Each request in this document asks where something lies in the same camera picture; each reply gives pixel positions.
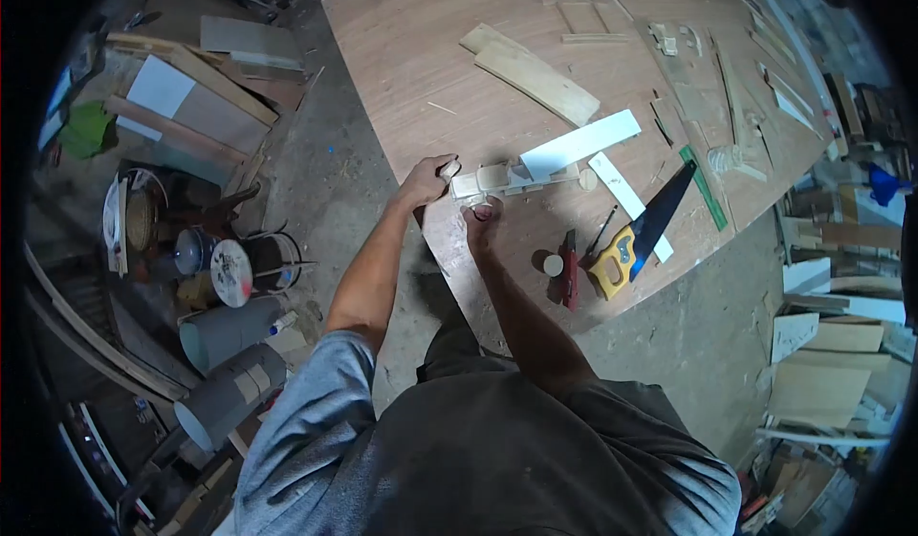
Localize person's left hand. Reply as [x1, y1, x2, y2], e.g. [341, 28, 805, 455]
[396, 153, 461, 212]

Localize person's right hand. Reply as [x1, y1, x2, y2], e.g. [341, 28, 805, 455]
[460, 195, 506, 256]

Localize person's right fingers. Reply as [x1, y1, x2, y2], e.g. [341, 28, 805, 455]
[462, 196, 506, 223]

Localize wooden toy truck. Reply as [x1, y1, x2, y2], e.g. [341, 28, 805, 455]
[449, 161, 582, 203]

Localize small pale cylinder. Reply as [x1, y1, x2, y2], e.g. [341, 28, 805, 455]
[532, 248, 566, 278]

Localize red utility knife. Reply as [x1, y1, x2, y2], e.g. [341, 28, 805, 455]
[558, 228, 581, 313]

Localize wide white board strip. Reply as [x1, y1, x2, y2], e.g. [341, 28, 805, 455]
[519, 109, 644, 183]

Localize dark pencil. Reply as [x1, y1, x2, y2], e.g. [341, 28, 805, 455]
[584, 205, 619, 259]

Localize person's legs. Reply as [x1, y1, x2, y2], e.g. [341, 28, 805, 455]
[416, 272, 519, 385]

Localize long pale wooden plank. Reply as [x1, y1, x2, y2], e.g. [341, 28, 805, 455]
[474, 39, 602, 129]

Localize short pale wooden plank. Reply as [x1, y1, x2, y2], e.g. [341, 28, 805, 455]
[459, 22, 529, 56]

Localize narrow white board strip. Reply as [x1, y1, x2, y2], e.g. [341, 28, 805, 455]
[587, 152, 676, 265]

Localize paint bucket with stained lid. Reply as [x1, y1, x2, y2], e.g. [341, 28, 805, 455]
[209, 232, 304, 309]

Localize green ruler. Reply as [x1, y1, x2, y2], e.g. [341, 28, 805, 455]
[678, 144, 730, 233]

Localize pile of flat boards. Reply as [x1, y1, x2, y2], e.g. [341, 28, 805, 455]
[102, 14, 311, 187]

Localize carved ribbed wooden part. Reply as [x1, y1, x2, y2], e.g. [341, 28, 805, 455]
[706, 143, 770, 184]

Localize small wooden offcuts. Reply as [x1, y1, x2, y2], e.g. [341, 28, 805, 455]
[648, 22, 705, 58]

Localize person's body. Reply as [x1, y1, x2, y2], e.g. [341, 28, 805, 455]
[233, 329, 743, 536]

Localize grey metal pot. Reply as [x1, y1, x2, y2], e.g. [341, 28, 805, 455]
[174, 227, 218, 278]

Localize short grey plastic pipe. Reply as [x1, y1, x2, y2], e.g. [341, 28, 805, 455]
[178, 294, 289, 375]

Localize long thin wooden strip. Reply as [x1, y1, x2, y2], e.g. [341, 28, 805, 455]
[710, 33, 750, 148]

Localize taped grey plastic pipe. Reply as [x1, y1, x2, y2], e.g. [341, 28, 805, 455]
[173, 342, 289, 453]

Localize green cloth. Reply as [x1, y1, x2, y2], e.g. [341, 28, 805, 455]
[57, 100, 118, 161]

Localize pile of wood offcuts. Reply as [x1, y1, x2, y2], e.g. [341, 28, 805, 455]
[739, 177, 915, 533]

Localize blue cloth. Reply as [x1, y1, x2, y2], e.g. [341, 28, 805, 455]
[866, 162, 903, 208]

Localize yellow handled hand saw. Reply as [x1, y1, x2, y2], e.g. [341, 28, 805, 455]
[587, 159, 699, 302]

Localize thin wooden frame pieces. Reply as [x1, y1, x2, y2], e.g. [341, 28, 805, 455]
[542, 0, 635, 46]

